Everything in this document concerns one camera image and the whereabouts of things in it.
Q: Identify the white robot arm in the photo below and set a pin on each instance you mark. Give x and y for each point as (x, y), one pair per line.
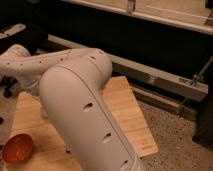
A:
(69, 84)

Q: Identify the black office chair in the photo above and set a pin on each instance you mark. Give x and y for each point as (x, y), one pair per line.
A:
(20, 44)

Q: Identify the orange bowl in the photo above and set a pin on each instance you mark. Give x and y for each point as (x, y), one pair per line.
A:
(17, 149)

